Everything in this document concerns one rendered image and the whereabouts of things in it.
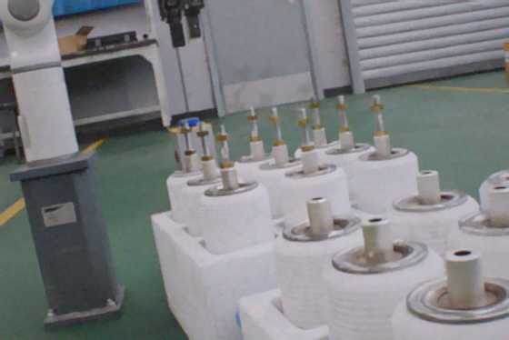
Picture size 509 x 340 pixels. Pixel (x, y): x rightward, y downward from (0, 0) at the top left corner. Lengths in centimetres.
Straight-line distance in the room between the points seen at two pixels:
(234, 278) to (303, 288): 26
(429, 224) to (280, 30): 567
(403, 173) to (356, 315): 49
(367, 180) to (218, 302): 28
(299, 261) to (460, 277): 22
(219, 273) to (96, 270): 45
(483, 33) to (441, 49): 46
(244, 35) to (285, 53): 42
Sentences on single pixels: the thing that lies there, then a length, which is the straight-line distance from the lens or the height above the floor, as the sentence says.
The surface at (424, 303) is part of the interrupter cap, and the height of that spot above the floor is 25.
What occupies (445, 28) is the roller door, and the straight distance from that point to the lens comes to 662.
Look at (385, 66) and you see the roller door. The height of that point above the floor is 21.
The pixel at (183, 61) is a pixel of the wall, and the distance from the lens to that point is 619.
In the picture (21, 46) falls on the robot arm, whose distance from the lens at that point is 130.
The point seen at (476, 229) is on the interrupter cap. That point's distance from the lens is 56.
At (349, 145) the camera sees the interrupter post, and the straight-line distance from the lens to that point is 109.
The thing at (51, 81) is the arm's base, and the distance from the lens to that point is 125.
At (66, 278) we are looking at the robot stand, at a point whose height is 9.
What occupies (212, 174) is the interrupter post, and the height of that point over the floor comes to 26.
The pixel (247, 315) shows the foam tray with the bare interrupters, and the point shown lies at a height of 17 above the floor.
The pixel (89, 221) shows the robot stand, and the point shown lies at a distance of 125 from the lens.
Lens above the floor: 41
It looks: 9 degrees down
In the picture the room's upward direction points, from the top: 10 degrees counter-clockwise
